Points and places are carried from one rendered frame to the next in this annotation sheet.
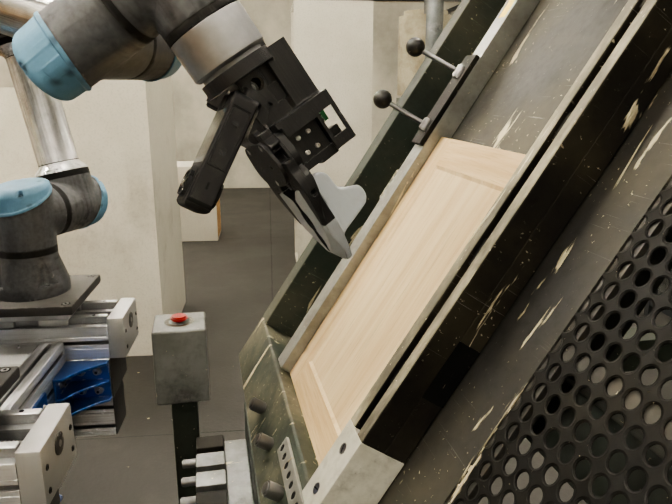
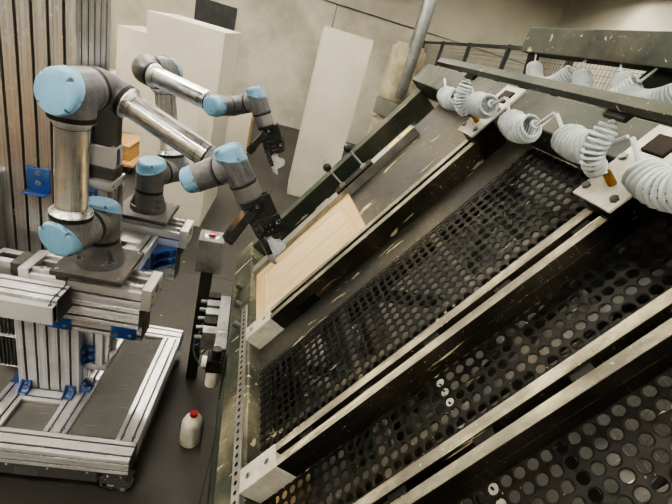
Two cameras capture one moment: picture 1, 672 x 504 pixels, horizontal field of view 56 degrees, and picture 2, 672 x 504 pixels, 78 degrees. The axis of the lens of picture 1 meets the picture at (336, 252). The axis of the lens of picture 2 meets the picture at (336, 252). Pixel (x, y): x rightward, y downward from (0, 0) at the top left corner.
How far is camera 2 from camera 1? 66 cm
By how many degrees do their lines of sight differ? 12
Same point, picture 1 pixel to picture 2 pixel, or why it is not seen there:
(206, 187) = (232, 237)
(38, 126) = not seen: hidden behind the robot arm
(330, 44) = (340, 60)
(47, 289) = (155, 211)
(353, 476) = (264, 328)
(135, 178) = (202, 124)
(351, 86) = (346, 90)
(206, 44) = (242, 195)
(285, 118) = (263, 221)
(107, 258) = not seen: hidden behind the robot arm
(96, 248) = not seen: hidden behind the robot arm
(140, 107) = (214, 83)
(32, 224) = (154, 181)
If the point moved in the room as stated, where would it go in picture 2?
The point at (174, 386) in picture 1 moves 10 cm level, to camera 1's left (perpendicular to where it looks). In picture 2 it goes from (204, 264) to (183, 259)
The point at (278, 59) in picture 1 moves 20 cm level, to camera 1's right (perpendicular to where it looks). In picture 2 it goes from (265, 200) to (335, 219)
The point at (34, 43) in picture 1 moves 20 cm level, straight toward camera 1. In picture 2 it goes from (187, 179) to (194, 211)
